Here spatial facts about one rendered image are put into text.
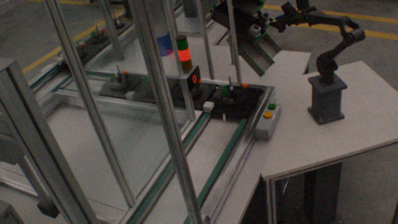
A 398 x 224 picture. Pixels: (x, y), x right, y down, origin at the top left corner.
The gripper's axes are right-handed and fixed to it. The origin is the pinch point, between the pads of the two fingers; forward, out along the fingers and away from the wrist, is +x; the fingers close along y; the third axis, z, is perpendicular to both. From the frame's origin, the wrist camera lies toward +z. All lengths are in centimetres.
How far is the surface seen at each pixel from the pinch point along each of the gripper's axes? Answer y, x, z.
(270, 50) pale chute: -18.4, 21.6, -24.3
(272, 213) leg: 56, -1, -79
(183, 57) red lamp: 50, 21, 7
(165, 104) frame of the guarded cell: 107, -27, 21
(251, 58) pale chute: 6.0, 18.9, -17.5
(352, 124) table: 10, -32, -55
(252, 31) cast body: 3.2, 14.8, -2.6
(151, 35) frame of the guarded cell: 105, -31, 39
